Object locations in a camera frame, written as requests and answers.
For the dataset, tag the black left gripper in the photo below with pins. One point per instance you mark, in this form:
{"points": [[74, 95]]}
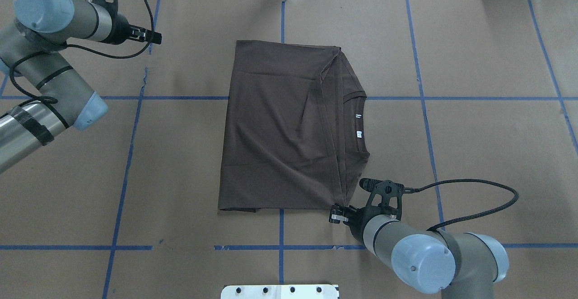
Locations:
{"points": [[120, 31]]}

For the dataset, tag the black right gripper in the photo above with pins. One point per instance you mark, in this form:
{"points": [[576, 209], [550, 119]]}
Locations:
{"points": [[356, 223]]}

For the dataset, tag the dark brown t-shirt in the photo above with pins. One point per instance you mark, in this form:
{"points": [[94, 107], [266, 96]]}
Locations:
{"points": [[294, 133]]}

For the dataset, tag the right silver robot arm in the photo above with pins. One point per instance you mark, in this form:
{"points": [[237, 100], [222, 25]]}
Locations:
{"points": [[458, 266]]}

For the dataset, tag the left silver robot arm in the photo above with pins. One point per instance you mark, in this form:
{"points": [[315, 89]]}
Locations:
{"points": [[57, 96]]}

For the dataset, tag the white pedestal column base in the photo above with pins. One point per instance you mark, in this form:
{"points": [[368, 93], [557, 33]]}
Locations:
{"points": [[291, 291]]}

